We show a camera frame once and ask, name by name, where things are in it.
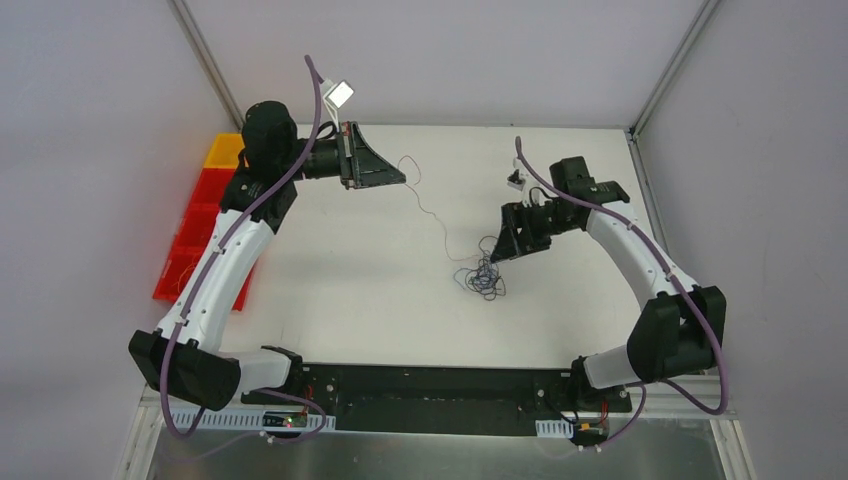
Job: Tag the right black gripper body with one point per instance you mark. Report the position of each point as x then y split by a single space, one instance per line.
522 230

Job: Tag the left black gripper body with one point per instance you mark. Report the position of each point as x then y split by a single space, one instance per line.
351 155

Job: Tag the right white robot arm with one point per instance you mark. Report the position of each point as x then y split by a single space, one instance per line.
680 327

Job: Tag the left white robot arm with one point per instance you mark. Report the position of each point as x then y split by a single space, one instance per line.
182 356

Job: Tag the yellow plastic bin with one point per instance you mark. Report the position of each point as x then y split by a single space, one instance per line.
224 151

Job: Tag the red plastic bin far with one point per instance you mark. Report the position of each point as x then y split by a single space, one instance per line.
210 187

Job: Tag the red plastic bin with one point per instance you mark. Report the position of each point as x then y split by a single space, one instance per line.
210 187
196 228
177 270

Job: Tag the red plastic bin middle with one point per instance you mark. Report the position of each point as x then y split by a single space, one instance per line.
196 228

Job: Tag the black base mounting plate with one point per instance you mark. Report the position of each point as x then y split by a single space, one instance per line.
447 400

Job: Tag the red plastic bin near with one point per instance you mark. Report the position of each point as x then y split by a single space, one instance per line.
177 270

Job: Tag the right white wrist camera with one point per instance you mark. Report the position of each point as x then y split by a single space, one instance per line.
519 178

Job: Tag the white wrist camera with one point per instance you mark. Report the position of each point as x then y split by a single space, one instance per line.
519 178
335 95

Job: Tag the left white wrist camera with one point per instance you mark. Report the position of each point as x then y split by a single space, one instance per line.
335 95

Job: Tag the right slotted cable duct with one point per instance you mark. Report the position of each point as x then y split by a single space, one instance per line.
559 429

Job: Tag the slotted cable duct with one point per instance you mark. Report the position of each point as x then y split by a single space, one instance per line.
275 421
559 429

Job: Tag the aluminium frame rail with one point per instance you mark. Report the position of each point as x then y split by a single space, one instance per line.
663 401

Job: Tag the left slotted cable duct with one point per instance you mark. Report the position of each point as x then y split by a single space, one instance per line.
275 421

